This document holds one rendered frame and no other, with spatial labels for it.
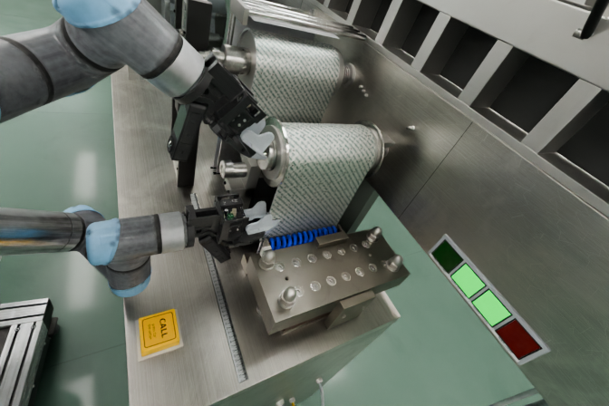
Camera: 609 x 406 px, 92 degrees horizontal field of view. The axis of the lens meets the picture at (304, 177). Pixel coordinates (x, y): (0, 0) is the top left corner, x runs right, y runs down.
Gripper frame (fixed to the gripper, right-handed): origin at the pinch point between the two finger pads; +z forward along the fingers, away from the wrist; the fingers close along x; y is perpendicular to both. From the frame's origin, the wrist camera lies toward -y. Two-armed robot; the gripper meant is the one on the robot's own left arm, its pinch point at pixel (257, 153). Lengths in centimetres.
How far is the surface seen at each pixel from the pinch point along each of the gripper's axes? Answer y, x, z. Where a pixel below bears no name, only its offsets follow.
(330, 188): 6.0, -4.5, 19.3
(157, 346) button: -38.6, -17.5, 6.5
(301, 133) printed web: 9.2, 0.0, 3.3
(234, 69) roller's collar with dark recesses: 5.6, 23.7, -3.4
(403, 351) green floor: -27, -32, 164
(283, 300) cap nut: -14.5, -21.2, 15.9
